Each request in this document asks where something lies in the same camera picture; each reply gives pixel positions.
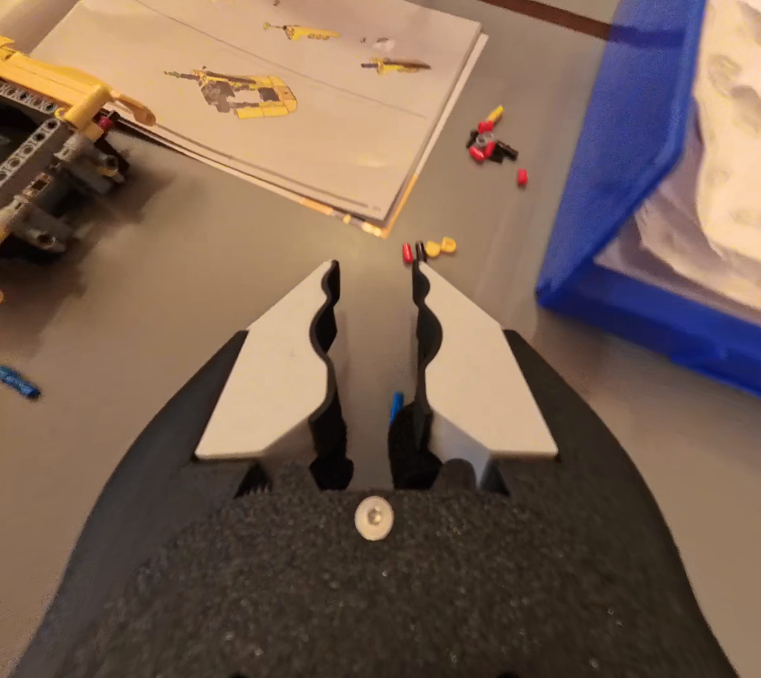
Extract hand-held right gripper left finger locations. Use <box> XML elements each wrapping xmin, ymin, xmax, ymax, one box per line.
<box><xmin>195</xmin><ymin>259</ymin><xmax>356</xmax><ymax>491</ymax></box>

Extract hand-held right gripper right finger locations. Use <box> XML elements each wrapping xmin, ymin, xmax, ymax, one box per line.
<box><xmin>388</xmin><ymin>260</ymin><xmax>560</xmax><ymax>490</ymax></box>

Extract scattered small brick pins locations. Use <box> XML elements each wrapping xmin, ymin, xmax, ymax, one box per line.
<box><xmin>401</xmin><ymin>106</ymin><xmax>530</xmax><ymax>264</ymax></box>

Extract open instruction booklet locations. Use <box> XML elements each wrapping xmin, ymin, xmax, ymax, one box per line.
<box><xmin>0</xmin><ymin>0</ymin><xmax>489</xmax><ymax>239</ymax></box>

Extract blue plastic bin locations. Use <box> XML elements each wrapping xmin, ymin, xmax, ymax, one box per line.
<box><xmin>535</xmin><ymin>0</ymin><xmax>761</xmax><ymax>396</ymax></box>

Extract pile of white paper bags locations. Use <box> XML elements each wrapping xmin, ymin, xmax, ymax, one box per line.
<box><xmin>595</xmin><ymin>0</ymin><xmax>761</xmax><ymax>310</ymax></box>

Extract yellow toy brick car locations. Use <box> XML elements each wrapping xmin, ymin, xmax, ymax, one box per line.
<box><xmin>0</xmin><ymin>36</ymin><xmax>157</xmax><ymax>304</ymax></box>

